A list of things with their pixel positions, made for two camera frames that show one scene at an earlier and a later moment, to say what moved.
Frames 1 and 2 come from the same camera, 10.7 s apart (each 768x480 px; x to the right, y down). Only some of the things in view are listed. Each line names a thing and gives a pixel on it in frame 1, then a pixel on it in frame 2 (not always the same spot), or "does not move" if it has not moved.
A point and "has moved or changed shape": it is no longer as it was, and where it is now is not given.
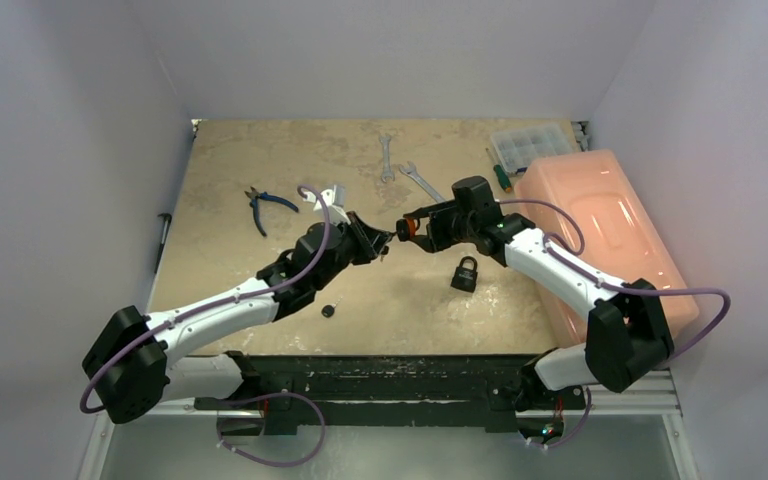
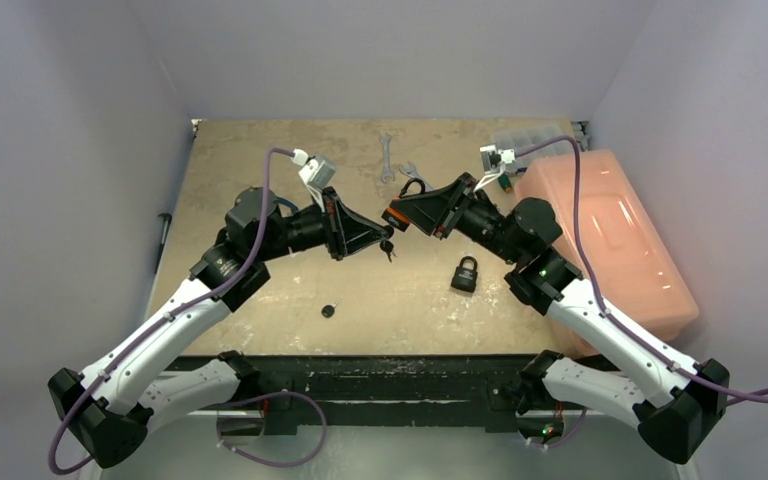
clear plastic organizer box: (517, 148) does not move
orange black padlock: (407, 228) has moved or changed shape
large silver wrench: (412, 172) does not move
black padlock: (465, 279) does not move
